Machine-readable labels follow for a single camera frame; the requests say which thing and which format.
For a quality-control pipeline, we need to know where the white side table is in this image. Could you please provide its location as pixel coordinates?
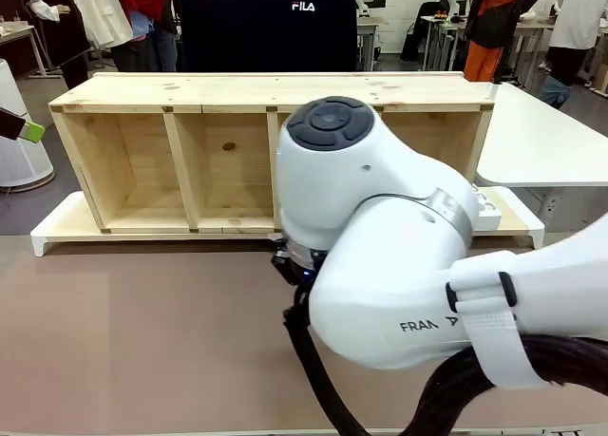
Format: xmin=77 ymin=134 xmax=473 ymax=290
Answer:
xmin=474 ymin=83 xmax=608 ymax=228

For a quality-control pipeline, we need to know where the light wooden shelf box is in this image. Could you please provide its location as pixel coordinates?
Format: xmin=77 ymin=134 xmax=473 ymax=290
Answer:
xmin=48 ymin=71 xmax=495 ymax=236

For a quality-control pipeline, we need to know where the white velcro strap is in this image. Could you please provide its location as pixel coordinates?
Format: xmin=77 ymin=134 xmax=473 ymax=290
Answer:
xmin=446 ymin=312 xmax=564 ymax=390

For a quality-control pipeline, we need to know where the black braided cable sleeve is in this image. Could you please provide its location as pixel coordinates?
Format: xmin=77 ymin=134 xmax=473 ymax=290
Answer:
xmin=283 ymin=283 xmax=371 ymax=436

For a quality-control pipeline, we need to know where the black strap band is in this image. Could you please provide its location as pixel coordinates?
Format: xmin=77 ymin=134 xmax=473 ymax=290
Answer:
xmin=445 ymin=271 xmax=519 ymax=314

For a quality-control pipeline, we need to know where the person in dark Fila sweater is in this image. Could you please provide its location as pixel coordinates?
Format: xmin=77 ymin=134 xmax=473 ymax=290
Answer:
xmin=179 ymin=0 xmax=358 ymax=74

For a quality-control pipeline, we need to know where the background table with metal legs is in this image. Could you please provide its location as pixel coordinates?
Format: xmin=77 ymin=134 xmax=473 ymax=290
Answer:
xmin=420 ymin=12 xmax=469 ymax=72

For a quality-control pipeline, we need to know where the person in long white coat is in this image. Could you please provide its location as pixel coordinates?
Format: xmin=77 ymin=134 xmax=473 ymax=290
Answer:
xmin=539 ymin=0 xmax=608 ymax=108

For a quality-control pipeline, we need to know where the white power strip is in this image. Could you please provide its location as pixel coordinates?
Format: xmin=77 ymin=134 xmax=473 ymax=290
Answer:
xmin=472 ymin=183 xmax=504 ymax=232

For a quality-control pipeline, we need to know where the person in orange trousers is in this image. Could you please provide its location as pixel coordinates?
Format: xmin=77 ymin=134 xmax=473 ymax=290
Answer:
xmin=463 ymin=0 xmax=545 ymax=84

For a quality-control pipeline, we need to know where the white round air purifier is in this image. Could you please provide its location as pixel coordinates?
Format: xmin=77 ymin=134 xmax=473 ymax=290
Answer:
xmin=0 ymin=58 xmax=55 ymax=193

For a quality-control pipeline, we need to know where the person in red jacket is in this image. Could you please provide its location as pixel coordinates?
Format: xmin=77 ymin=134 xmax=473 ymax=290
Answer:
xmin=109 ymin=0 xmax=181 ymax=74

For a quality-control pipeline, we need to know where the person in white coat black trousers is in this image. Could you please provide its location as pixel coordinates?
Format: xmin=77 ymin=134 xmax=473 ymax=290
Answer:
xmin=23 ymin=0 xmax=135 ymax=90

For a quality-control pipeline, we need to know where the grey background desk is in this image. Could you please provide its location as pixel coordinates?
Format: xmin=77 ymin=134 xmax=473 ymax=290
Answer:
xmin=0 ymin=22 xmax=63 ymax=81

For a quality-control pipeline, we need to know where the thick dark cable bundle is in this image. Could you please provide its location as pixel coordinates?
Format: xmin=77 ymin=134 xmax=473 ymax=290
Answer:
xmin=403 ymin=335 xmax=608 ymax=436

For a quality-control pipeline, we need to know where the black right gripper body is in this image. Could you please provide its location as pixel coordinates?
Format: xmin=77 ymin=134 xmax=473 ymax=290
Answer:
xmin=271 ymin=244 xmax=318 ymax=288

